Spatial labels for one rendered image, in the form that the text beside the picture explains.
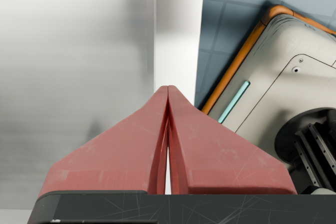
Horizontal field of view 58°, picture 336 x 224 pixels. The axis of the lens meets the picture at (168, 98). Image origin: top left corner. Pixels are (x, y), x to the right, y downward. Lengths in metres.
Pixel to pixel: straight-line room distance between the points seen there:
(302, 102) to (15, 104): 0.93
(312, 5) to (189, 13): 1.05
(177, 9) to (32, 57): 0.11
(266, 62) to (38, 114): 0.80
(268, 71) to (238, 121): 0.20
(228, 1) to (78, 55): 0.95
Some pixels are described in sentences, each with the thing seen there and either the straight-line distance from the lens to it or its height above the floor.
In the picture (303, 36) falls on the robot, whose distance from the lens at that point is 0.96.
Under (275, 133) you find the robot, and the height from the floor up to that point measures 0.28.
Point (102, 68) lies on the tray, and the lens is 0.22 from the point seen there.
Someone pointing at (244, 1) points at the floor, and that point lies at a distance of 1.16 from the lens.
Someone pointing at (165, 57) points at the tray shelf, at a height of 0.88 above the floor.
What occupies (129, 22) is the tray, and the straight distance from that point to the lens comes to 0.21.
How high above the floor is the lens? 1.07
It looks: 55 degrees down
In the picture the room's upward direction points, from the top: 180 degrees counter-clockwise
